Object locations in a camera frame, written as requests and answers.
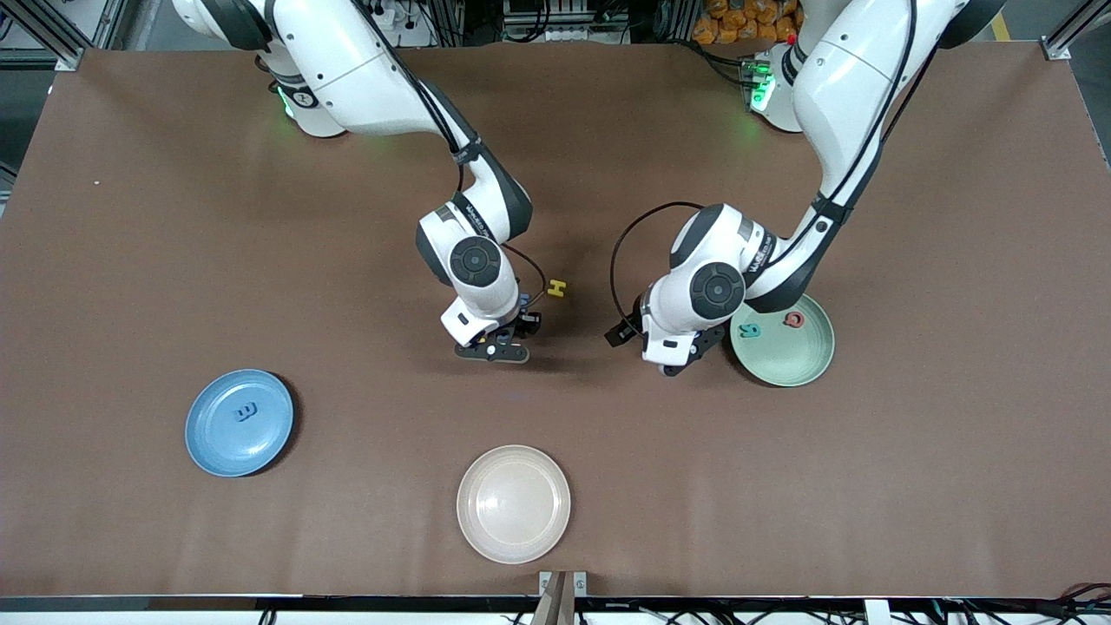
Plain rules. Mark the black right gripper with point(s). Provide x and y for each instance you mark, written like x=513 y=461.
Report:
x=523 y=319

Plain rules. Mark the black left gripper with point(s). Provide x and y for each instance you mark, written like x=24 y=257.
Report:
x=640 y=318

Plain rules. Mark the yellow letter H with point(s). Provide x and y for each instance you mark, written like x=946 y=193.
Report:
x=556 y=289

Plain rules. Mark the teal letter R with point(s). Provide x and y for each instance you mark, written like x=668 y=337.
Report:
x=750 y=331

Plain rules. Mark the red letter Q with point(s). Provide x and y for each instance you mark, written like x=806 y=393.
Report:
x=793 y=320

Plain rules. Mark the blue letter m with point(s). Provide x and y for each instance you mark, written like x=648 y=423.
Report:
x=246 y=412

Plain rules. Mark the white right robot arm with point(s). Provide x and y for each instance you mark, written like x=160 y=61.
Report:
x=476 y=260

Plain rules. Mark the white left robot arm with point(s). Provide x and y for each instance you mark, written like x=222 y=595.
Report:
x=716 y=291

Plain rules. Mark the green plate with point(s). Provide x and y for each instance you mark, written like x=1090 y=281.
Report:
x=790 y=360

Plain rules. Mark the beige plate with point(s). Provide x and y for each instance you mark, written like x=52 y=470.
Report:
x=513 y=504

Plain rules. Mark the grey equipment rack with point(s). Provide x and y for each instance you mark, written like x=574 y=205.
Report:
x=564 y=30

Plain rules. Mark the blue plate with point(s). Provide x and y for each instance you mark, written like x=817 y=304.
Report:
x=239 y=443

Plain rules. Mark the orange packaged items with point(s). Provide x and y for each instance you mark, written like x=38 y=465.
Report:
x=738 y=22

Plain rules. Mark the white power strip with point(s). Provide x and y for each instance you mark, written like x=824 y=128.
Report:
x=382 y=13

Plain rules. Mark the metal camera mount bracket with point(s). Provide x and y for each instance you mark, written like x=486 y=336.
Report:
x=547 y=580

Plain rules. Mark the aluminium frame corner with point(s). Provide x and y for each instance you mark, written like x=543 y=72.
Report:
x=69 y=59
x=1063 y=45

